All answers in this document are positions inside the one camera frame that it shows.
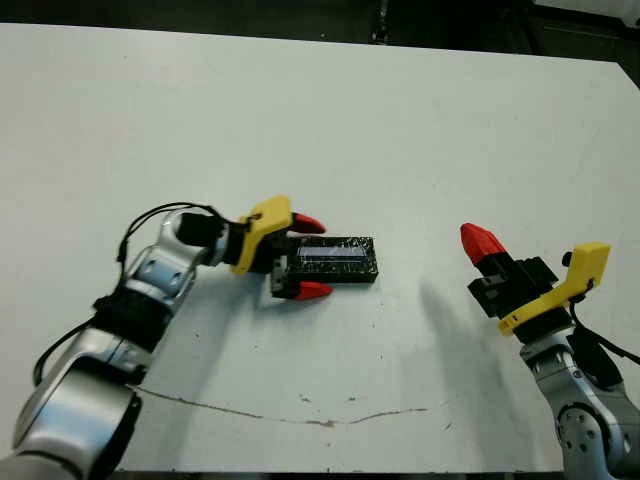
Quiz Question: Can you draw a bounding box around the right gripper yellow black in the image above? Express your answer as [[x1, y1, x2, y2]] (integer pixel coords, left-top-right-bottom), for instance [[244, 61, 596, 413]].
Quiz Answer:
[[459, 223, 612, 346]]

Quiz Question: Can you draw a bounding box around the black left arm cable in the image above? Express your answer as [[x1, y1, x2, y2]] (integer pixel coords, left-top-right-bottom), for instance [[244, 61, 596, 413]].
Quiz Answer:
[[32, 201, 226, 386]]

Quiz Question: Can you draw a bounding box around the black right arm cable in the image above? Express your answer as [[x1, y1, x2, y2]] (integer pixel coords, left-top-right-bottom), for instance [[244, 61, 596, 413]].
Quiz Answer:
[[569, 294, 640, 366]]

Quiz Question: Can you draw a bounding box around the dark chair base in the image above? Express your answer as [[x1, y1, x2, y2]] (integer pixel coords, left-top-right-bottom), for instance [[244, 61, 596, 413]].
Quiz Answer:
[[372, 0, 394, 44]]

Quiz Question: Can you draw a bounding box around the white background object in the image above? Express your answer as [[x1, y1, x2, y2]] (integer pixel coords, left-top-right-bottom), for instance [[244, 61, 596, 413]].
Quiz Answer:
[[537, 0, 640, 24]]

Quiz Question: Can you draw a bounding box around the dark background cabinet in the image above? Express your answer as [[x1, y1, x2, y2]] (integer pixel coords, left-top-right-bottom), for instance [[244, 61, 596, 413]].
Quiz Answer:
[[529, 5, 640, 66]]

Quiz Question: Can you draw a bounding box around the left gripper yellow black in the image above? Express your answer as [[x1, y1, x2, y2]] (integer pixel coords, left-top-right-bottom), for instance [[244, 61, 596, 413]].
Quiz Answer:
[[219, 195, 334, 302]]

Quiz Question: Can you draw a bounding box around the black glossy box lid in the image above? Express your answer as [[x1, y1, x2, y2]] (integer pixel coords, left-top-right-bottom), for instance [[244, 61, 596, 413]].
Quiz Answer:
[[284, 233, 380, 285]]

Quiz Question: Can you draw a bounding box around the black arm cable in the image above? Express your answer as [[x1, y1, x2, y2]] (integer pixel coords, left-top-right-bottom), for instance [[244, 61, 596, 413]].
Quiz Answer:
[[32, 201, 226, 386], [569, 294, 640, 366]]

